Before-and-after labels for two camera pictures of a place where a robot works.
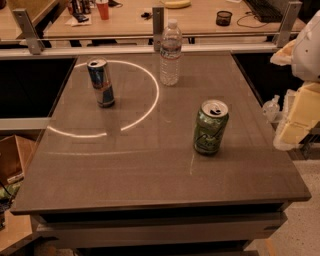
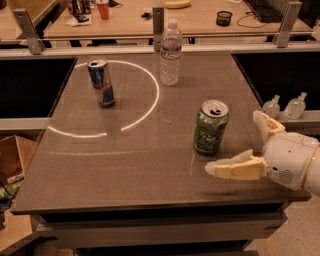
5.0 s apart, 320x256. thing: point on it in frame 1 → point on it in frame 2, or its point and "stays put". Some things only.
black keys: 146,15 stays put
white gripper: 309,53 → 289,159
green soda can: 210,126 stays put
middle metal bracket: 158,18 stays put
